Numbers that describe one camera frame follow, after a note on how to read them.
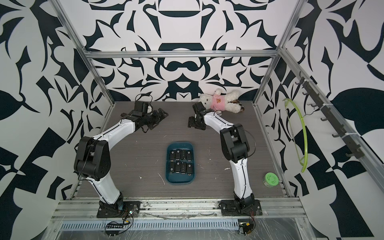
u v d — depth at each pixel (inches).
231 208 29.3
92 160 19.0
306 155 25.1
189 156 35.9
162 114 33.4
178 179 32.2
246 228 28.1
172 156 35.7
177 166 34.3
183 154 36.0
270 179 31.4
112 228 28.5
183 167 34.1
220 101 43.7
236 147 22.6
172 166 34.4
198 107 32.7
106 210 28.1
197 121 30.3
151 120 31.7
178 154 36.0
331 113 21.8
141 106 28.8
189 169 33.7
